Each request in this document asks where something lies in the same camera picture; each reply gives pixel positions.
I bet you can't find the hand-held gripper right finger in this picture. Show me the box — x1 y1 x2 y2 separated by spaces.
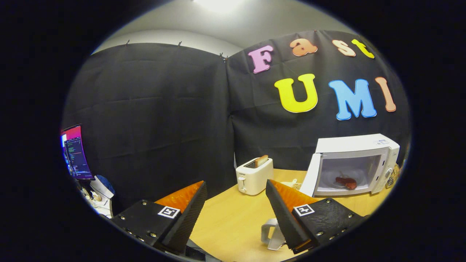
265 179 366 254

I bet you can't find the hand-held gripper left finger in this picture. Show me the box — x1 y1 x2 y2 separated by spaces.
110 180 208 255

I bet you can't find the brown grilled meat piece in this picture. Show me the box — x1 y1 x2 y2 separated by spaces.
335 176 358 190

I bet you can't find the white toaster oven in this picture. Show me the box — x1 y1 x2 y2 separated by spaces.
299 134 400 198

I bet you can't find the white bread toaster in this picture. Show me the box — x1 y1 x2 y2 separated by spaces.
236 157 274 196

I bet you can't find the white and blue object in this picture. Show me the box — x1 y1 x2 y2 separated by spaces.
87 175 116 219

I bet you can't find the computer monitor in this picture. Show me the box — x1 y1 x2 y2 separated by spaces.
60 124 96 181

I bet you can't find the large ceiling light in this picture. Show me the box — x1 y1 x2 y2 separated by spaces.
193 0 244 13

